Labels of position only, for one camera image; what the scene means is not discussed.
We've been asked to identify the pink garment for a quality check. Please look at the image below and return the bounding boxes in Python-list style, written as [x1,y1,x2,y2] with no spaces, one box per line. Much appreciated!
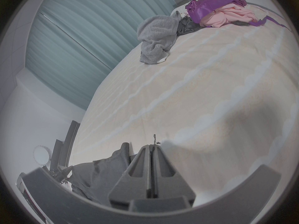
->
[200,4,263,28]

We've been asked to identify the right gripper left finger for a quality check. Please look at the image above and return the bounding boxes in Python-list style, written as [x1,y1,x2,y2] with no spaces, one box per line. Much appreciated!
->
[109,145,152,206]

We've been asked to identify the grey garment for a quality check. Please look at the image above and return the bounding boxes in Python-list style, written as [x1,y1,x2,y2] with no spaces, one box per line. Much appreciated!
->
[137,10,182,65]

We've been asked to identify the white printed pillow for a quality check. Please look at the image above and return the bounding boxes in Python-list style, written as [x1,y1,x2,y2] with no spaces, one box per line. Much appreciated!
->
[170,4,187,17]

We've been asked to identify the bed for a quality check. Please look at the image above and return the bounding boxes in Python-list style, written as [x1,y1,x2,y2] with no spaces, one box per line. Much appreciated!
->
[72,0,299,207]

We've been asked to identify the black shiny garment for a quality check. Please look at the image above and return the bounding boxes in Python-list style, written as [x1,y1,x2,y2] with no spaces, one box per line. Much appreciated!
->
[176,15,204,35]

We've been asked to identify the purple garment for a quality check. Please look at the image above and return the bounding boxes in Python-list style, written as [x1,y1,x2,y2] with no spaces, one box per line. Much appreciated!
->
[185,0,291,32]

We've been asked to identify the black chest of drawers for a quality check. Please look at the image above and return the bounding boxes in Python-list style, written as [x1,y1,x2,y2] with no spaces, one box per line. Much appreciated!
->
[63,120,81,167]

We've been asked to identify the black T-shirt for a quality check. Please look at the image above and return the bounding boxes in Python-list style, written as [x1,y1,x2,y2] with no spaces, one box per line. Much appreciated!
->
[68,134,161,203]

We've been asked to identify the round white mirror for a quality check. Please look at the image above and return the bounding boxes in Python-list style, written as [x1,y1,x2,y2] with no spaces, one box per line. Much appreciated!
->
[33,145,51,165]

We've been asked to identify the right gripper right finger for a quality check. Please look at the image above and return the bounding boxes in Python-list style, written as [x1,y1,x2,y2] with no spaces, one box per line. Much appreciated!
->
[152,146,196,206]

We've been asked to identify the blue-green curtain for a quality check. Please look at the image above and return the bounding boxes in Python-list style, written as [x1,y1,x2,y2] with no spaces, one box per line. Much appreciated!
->
[41,0,180,68]
[24,13,112,111]

